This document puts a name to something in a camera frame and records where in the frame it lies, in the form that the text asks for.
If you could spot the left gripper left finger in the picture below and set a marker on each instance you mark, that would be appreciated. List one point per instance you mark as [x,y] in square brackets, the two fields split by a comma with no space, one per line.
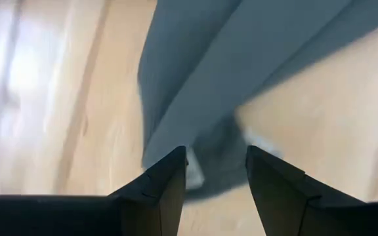
[143,209]

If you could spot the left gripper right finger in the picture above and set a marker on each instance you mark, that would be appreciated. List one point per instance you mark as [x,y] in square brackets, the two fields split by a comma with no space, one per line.
[287,203]

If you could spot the grey waffle towel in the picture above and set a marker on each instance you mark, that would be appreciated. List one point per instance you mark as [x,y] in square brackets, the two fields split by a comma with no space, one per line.
[225,65]

